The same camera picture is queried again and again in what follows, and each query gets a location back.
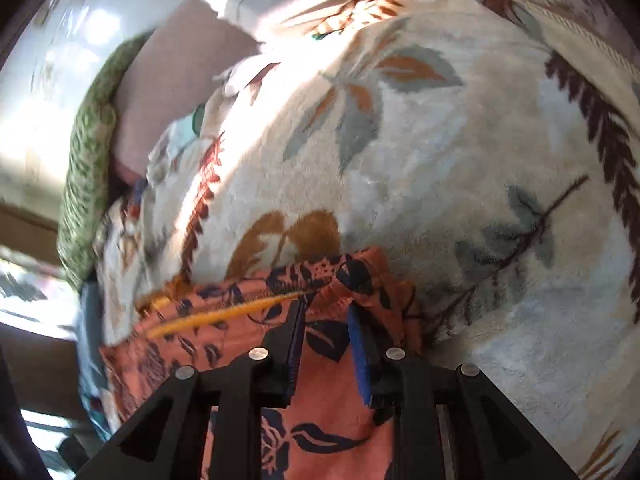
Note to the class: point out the stained glass window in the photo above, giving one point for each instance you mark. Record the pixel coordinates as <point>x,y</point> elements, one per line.
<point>30,290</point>

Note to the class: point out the green patterned pillow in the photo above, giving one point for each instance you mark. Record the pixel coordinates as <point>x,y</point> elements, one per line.
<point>85,175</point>

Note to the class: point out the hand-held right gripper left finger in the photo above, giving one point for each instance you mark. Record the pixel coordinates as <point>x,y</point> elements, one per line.
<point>295,355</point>

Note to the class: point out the blue cloth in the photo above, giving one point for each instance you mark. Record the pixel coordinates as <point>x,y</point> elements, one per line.
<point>90,340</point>

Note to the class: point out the orange floral shirt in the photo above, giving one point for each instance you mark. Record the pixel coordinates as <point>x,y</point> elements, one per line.
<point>325,420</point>

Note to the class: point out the pink bed sheet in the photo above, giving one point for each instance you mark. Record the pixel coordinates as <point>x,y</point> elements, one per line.
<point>165,75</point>

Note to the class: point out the white teal sock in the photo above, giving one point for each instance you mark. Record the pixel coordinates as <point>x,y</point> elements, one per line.
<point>187,125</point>

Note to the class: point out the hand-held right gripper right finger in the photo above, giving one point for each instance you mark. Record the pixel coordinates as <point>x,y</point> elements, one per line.
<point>361,360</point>

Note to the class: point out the leaf print blanket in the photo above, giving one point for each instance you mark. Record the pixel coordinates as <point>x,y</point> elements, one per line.
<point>425,185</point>

